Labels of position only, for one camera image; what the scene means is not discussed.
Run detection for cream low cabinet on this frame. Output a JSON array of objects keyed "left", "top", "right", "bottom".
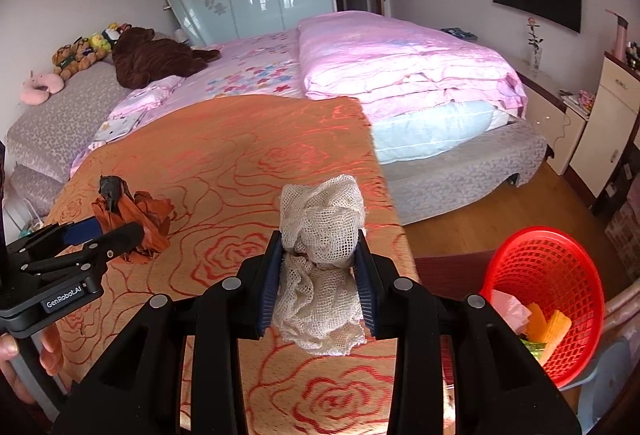
[{"left": 500, "top": 55, "right": 591, "bottom": 176}]

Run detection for pink thermos bottle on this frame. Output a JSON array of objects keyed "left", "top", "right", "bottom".
[{"left": 605, "top": 8, "right": 632, "bottom": 62}]

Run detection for cream tall cabinet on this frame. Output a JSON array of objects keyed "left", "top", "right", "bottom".
[{"left": 569, "top": 51, "right": 640, "bottom": 207}]

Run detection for grey patterned bed cover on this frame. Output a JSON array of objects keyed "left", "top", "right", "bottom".
[{"left": 380, "top": 118, "right": 548, "bottom": 226}]

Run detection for white mesh cloth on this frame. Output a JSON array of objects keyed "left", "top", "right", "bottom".
[{"left": 270, "top": 174, "right": 368, "bottom": 357}]

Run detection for pink floral bedsheet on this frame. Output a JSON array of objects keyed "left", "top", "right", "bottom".
[{"left": 70, "top": 28, "right": 308, "bottom": 176}]

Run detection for light blue folded quilt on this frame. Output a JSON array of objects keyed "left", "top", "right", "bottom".
[{"left": 370, "top": 100, "right": 511, "bottom": 165}]

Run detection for pink folded quilt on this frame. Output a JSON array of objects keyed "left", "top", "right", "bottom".
[{"left": 287, "top": 10, "right": 528, "bottom": 120}]

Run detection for patterned storage box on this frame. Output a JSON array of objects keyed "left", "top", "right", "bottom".
[{"left": 602, "top": 195, "right": 640, "bottom": 258}]

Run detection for green wrapper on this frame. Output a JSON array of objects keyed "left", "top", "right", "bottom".
[{"left": 520, "top": 337, "right": 548, "bottom": 358}]

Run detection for person's left hand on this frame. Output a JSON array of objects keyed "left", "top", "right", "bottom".
[{"left": 0, "top": 327, "right": 64, "bottom": 406}]

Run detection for white tissue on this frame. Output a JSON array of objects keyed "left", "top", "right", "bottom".
[{"left": 492, "top": 290, "right": 532, "bottom": 333}]

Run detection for dark red low stool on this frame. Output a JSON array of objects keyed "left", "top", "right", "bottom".
[{"left": 412, "top": 249, "right": 496, "bottom": 301}]

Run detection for orange bag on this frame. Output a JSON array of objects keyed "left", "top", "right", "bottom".
[{"left": 91, "top": 175, "right": 173, "bottom": 265}]

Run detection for pink rose in glass vase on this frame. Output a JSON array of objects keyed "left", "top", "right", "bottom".
[{"left": 526, "top": 17, "right": 545, "bottom": 72}]

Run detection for pink cartoon-print pillow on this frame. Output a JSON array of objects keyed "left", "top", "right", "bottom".
[{"left": 92, "top": 75, "right": 183, "bottom": 148}]

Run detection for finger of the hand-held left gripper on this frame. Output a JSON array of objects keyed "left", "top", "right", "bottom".
[
  {"left": 22, "top": 221, "right": 146, "bottom": 276},
  {"left": 6, "top": 215, "right": 108, "bottom": 256}
]

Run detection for small brown teddy bear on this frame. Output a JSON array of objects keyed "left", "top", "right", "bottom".
[
  {"left": 75, "top": 38, "right": 108, "bottom": 71},
  {"left": 52, "top": 44, "right": 83, "bottom": 78}
]

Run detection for red plastic basket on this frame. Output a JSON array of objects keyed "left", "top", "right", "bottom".
[{"left": 480, "top": 226, "right": 606, "bottom": 390}]

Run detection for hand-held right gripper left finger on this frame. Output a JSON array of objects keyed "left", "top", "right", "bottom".
[{"left": 52, "top": 229, "right": 286, "bottom": 435}]

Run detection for white yellow plush toy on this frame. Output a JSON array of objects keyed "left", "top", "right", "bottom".
[{"left": 102, "top": 22, "right": 132, "bottom": 41}]

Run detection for brown plush blanket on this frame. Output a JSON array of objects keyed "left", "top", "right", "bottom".
[{"left": 111, "top": 26, "right": 222, "bottom": 88}]

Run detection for pink neck pillow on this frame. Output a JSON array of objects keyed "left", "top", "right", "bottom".
[{"left": 20, "top": 71, "right": 66, "bottom": 106}]

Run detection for stack of books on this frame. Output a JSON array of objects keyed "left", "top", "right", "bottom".
[{"left": 559, "top": 89, "right": 593, "bottom": 116}]

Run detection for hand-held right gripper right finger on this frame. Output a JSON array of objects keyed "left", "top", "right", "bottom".
[{"left": 352, "top": 235, "right": 582, "bottom": 435}]

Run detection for frosted glass panel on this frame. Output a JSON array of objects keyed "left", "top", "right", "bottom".
[{"left": 162, "top": 0, "right": 203, "bottom": 47}]

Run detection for blue-grey plastic stool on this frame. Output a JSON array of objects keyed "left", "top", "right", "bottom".
[{"left": 565, "top": 335, "right": 633, "bottom": 421}]

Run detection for orange rose-print tablecloth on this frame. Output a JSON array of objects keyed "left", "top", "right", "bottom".
[{"left": 42, "top": 95, "right": 418, "bottom": 435}]

